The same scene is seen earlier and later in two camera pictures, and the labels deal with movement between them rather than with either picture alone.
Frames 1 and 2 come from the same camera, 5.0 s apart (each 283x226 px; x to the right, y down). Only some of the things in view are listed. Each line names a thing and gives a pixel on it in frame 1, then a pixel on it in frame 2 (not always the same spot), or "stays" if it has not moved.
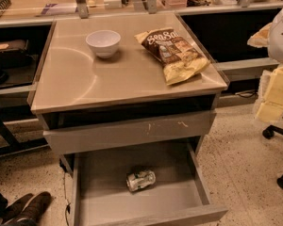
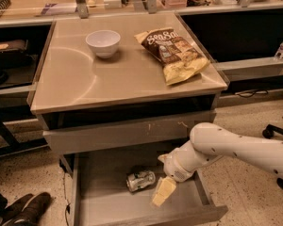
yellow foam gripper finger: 260,39 to 183,161
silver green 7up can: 140,180 stays
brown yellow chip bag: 180,59 stays
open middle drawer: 142,185 stays
